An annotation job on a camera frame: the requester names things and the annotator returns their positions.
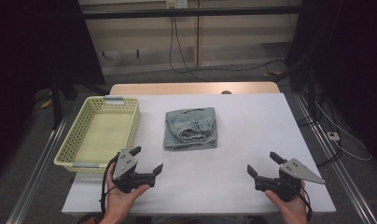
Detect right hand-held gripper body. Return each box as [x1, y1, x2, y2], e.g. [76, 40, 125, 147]
[255, 158, 326, 203]

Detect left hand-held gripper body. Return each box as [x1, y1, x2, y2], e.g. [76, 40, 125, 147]
[112, 149, 156, 194]

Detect pale yellow plastic basket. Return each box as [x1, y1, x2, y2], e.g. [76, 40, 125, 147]
[53, 95, 142, 175]

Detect person's right hand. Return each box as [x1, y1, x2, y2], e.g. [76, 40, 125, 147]
[264, 182, 310, 224]

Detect person's left hand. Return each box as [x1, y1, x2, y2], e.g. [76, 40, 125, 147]
[102, 172, 151, 222]

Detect white table cover sheet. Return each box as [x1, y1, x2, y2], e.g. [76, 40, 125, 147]
[61, 92, 337, 217]

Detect light wooden table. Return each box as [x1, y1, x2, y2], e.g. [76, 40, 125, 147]
[109, 81, 281, 96]

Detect black metal stand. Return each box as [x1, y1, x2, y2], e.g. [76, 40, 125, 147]
[49, 71, 101, 131]

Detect black curtain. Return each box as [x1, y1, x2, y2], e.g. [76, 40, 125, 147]
[0, 0, 106, 179]
[284, 0, 377, 161]

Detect black horizontal metal bar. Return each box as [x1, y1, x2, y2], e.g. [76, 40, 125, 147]
[80, 6, 302, 21]

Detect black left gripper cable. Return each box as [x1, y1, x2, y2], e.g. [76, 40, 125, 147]
[99, 154, 119, 217]

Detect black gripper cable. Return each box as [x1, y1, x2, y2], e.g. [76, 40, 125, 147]
[298, 186, 314, 220]
[99, 154, 119, 217]

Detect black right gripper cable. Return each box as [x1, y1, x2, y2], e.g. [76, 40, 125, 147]
[298, 186, 314, 220]

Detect aluminium floor rail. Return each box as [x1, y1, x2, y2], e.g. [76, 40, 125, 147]
[5, 116, 69, 224]
[293, 92, 377, 224]

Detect white floor cable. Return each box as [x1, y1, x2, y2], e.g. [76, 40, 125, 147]
[314, 101, 373, 162]

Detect long black hanging cable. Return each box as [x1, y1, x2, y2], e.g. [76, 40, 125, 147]
[168, 15, 286, 83]

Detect white wall socket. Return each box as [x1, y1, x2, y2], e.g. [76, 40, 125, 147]
[165, 0, 189, 9]

